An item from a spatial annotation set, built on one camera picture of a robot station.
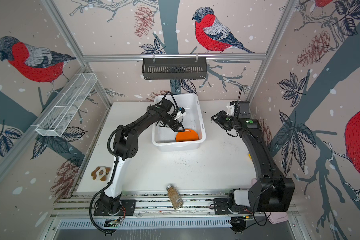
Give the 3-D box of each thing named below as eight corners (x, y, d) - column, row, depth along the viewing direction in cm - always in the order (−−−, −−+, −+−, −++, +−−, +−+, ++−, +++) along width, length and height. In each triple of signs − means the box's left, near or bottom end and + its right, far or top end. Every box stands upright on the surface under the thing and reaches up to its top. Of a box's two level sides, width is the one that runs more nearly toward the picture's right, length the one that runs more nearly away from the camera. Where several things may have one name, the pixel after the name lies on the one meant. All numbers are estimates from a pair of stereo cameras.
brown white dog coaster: (92, 179, 85) (89, 177, 82) (98, 167, 90) (95, 165, 87) (105, 181, 84) (102, 179, 82) (110, 169, 89) (108, 167, 86)
